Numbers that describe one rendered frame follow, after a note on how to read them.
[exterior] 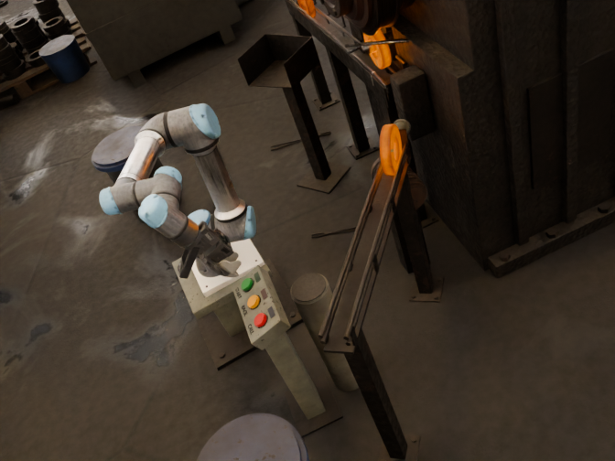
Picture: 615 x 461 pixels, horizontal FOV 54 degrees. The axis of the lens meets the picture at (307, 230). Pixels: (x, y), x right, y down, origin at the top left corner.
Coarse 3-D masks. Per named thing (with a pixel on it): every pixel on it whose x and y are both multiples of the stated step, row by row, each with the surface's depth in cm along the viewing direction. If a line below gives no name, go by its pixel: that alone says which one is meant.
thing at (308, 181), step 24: (264, 48) 270; (288, 48) 266; (312, 48) 255; (264, 72) 271; (288, 72) 247; (288, 96) 268; (312, 120) 280; (312, 144) 284; (312, 168) 298; (336, 168) 303
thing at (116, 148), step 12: (120, 132) 305; (132, 132) 302; (108, 144) 300; (120, 144) 297; (132, 144) 294; (96, 156) 295; (108, 156) 292; (120, 156) 288; (96, 168) 293; (108, 168) 287; (120, 168) 287; (156, 168) 303
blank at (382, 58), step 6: (366, 36) 216; (372, 36) 209; (378, 36) 208; (378, 48) 210; (384, 48) 208; (372, 54) 219; (378, 54) 212; (384, 54) 209; (390, 54) 210; (372, 60) 222; (378, 60) 216; (384, 60) 211; (390, 60) 212; (378, 66) 219; (384, 66) 214
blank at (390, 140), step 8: (384, 128) 183; (392, 128) 183; (384, 136) 181; (392, 136) 183; (400, 136) 192; (384, 144) 181; (392, 144) 182; (400, 144) 192; (384, 152) 181; (392, 152) 182; (400, 152) 192; (384, 160) 182; (392, 160) 182; (384, 168) 184; (392, 168) 183
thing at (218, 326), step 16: (272, 272) 264; (288, 304) 249; (208, 320) 255; (224, 320) 238; (240, 320) 242; (288, 320) 243; (208, 336) 249; (224, 336) 247; (240, 336) 244; (224, 352) 241; (240, 352) 238
